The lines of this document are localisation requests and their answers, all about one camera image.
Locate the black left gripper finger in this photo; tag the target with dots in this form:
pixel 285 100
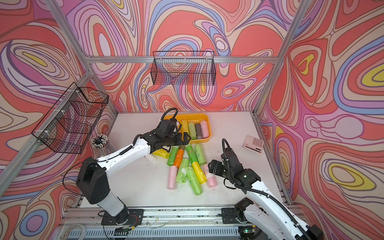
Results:
pixel 186 138
pixel 179 136

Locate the white blue-capped roll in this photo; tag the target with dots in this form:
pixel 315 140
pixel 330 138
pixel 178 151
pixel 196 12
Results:
pixel 150 158

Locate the pink calculator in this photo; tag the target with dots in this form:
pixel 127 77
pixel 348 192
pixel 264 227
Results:
pixel 253 144

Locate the black wire basket on left wall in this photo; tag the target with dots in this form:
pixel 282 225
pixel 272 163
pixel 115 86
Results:
pixel 68 125

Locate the yellow roll upper left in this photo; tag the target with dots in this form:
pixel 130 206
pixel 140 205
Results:
pixel 162 153

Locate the yellow trash bag roll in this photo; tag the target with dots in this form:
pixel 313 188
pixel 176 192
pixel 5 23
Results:
pixel 185 126
pixel 199 172

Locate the black wire basket on wall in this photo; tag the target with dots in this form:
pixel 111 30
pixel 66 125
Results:
pixel 68 125
pixel 177 68

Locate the pencil holder cup with pencils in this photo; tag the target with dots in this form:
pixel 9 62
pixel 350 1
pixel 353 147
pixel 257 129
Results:
pixel 102 144

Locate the pink labelled trash bag roll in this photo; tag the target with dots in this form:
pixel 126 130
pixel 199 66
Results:
pixel 211 180

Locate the metal base rail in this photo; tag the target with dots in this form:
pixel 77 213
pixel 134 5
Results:
pixel 156 223

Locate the green roll beside orange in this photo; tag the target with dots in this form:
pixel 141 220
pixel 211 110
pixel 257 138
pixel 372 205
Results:
pixel 172 156

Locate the light green roll upper right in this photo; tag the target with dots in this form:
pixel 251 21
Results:
pixel 200 154

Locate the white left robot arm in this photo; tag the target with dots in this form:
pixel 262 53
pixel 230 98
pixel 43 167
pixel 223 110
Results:
pixel 94 175

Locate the large green trash bag roll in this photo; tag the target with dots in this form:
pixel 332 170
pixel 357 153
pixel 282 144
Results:
pixel 194 182

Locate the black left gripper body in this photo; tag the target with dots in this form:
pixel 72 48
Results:
pixel 166 141

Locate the black wire basket on back wall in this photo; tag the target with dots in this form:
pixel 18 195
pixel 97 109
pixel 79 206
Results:
pixel 177 68

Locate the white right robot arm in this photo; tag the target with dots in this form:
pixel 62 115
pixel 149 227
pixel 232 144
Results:
pixel 260 207

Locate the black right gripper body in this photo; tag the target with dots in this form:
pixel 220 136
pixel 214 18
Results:
pixel 229 172

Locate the yellow plastic storage box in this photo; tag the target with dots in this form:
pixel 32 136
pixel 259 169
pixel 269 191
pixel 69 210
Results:
pixel 196 118

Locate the light green trash bag roll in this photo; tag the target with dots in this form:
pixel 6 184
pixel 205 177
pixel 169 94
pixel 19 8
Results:
pixel 192 130

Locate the dark grey trash bag roll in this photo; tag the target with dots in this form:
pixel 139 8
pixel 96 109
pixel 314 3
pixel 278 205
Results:
pixel 199 133

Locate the orange trash bag roll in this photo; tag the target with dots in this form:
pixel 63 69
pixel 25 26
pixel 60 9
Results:
pixel 179 156

